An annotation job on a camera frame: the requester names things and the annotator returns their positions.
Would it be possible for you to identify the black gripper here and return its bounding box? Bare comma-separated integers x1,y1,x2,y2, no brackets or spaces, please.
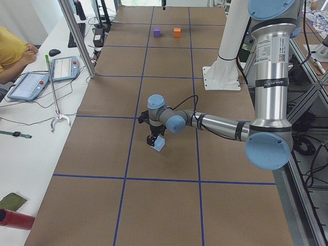
147,125,166,147

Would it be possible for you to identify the near blue teach pendant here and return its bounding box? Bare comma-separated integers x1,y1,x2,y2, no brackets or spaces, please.
7,72,49,101

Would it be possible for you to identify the grabber stick green handle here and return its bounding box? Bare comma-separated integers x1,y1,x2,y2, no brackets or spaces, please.
45,55,71,133

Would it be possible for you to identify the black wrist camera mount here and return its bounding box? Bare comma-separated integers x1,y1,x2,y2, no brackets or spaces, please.
138,110,150,125

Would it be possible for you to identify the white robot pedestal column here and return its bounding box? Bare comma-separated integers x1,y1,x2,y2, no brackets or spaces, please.
202,0,250,91

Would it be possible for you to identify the orange foam block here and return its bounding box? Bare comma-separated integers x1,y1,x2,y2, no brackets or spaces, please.
173,27,181,38

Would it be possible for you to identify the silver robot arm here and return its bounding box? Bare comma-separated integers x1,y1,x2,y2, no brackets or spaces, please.
138,1,302,170

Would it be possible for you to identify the aluminium frame post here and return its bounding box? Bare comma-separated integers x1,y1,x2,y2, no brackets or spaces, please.
58,0,96,78

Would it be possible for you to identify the black power adapter box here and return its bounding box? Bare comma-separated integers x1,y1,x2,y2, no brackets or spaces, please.
93,28,105,48

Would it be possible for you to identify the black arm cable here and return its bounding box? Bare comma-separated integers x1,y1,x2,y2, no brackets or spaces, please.
172,95,247,140

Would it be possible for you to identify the person in yellow shirt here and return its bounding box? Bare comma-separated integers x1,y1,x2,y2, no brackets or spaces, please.
1,26,38,85

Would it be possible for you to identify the red cylinder bottle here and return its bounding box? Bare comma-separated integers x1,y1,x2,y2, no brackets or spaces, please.
1,209,35,230

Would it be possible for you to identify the black computer mouse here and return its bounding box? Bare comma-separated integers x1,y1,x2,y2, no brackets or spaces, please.
48,49,61,57

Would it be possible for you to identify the light blue foam block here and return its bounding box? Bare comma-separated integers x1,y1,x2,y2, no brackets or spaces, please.
152,136,166,152

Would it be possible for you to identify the purple foam block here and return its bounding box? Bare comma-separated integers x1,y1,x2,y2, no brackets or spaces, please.
153,27,161,38

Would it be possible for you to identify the green strap wristwatch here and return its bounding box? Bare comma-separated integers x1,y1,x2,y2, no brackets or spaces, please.
0,131,32,139

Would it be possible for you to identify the black keyboard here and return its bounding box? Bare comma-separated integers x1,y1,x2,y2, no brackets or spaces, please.
67,23,87,49

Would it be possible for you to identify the far blue teach pendant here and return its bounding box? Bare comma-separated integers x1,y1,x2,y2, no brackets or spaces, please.
51,56,79,81

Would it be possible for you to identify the blue teach pendant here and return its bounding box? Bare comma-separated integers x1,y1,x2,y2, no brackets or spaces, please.
51,56,79,81
7,72,49,101

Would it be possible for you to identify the green cloth pouch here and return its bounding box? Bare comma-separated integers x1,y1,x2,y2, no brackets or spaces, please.
0,193,27,211

